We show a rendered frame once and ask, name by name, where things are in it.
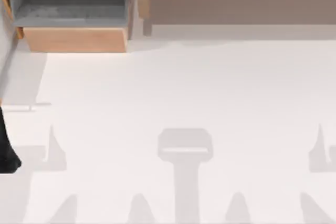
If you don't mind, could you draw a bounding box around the pale wooden drawer front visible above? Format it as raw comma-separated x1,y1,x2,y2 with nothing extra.
23,26,130,54

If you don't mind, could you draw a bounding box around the wooden cupboard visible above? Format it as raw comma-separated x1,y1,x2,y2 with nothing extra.
0,0,336,40

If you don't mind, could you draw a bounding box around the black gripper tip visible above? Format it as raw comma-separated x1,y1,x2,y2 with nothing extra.
0,106,22,174

